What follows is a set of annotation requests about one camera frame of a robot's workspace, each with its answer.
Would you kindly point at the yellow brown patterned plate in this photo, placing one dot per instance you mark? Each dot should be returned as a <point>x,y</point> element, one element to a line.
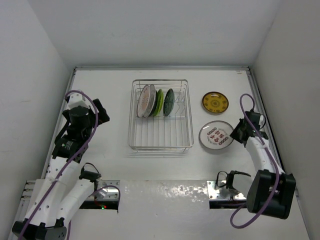
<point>215,102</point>

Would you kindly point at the silver mounting bracket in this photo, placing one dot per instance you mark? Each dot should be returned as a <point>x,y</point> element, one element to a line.
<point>216,193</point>
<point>109,191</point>

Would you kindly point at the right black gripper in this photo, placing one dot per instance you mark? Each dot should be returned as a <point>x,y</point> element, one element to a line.
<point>234,134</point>

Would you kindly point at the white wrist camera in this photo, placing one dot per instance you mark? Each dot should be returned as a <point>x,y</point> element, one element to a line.
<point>262,121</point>
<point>76,99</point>

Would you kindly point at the white plate orange sunburst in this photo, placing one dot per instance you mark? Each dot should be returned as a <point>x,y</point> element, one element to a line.
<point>143,101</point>

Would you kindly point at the lime green plate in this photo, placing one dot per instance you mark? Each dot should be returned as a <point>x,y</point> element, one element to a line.
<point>160,100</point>

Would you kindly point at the silver wire dish rack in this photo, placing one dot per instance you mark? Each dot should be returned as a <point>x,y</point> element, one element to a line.
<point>173,133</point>

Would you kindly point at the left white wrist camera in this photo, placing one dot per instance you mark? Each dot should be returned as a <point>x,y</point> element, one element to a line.
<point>76,99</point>

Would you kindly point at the black plate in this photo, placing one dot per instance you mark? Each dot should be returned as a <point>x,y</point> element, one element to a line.
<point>154,105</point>

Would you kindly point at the teal plate blue floral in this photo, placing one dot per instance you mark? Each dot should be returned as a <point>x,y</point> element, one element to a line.
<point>169,101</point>

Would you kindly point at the white plate teal rim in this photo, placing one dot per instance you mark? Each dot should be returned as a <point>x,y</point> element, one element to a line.
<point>151,101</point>

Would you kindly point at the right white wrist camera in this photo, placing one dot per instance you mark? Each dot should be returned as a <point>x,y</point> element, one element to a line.
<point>262,121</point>

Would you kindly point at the white plate red characters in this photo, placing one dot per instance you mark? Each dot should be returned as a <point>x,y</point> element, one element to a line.
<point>216,135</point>

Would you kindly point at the left silver mounting bracket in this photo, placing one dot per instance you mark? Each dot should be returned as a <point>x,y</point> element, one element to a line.
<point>109,191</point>

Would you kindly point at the right silver mounting bracket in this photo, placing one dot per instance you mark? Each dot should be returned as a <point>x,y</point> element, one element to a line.
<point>216,193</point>

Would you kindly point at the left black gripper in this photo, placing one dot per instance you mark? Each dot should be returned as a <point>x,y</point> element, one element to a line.
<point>102,117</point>

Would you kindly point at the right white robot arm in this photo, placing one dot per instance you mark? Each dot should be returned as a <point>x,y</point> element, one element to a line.
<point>270,192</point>

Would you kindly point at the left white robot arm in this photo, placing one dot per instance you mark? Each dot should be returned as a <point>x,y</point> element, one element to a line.
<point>50,215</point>

